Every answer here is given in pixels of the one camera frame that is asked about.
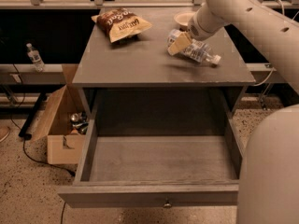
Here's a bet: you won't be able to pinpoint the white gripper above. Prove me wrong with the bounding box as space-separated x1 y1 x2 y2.
167 15 214 55

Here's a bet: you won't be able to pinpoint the blue plastic water bottle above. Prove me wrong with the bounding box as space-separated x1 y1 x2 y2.
167 29 221 65

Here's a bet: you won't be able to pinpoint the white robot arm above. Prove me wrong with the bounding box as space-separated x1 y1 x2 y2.
168 0 299 224

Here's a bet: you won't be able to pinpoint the open grey drawer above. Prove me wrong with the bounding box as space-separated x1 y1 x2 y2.
57 89 247 209

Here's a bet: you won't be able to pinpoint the clear water bottle on ledge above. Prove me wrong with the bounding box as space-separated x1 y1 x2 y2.
26 43 45 72

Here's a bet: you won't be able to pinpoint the white paper bowl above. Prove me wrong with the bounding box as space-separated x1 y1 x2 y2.
174 11 195 31

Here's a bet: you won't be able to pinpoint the grey wooden cabinet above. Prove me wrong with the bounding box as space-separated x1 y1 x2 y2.
73 7 255 119

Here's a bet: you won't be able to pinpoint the brown chip bag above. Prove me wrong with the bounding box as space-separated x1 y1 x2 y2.
92 7 151 43

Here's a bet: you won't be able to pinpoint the metal cans in box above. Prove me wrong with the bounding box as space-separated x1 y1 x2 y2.
70 112 89 135

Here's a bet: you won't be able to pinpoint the cardboard box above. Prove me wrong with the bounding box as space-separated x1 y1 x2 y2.
31 64 85 164

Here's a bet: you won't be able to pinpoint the white hanging cable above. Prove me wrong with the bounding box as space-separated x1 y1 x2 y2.
252 0 299 88

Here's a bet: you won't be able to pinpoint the grey metal ledge rail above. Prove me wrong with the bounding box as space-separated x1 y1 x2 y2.
0 63 78 85

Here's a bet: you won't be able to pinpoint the black floor cable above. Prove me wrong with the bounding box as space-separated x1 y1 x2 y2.
0 37 77 224

